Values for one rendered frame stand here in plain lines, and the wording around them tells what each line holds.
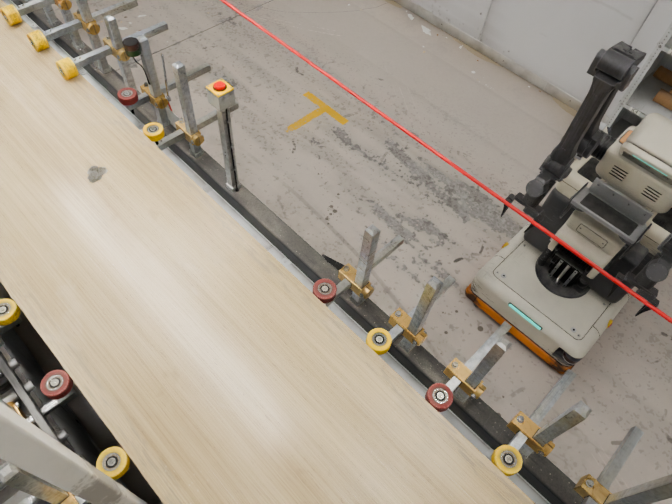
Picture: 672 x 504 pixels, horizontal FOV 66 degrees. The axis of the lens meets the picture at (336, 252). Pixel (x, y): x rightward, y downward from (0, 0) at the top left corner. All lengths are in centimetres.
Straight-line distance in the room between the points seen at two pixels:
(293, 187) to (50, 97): 139
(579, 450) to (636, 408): 40
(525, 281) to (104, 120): 204
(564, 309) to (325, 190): 149
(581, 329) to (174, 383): 186
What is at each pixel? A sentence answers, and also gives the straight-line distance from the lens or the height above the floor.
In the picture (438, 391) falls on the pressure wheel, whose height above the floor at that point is 90.
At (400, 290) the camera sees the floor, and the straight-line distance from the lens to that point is 283.
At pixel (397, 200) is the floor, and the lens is 320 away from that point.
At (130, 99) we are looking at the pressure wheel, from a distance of 243.
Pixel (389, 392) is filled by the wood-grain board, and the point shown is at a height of 90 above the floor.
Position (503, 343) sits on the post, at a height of 113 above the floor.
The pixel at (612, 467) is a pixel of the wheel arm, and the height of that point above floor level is 83.
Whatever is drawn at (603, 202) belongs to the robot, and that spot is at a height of 104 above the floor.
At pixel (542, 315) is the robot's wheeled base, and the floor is 28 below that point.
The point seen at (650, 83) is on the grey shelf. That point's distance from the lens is 382.
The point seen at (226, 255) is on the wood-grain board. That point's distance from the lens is 182.
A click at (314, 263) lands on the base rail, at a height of 70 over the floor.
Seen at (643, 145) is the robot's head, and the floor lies 133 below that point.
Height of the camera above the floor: 241
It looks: 56 degrees down
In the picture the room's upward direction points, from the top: 7 degrees clockwise
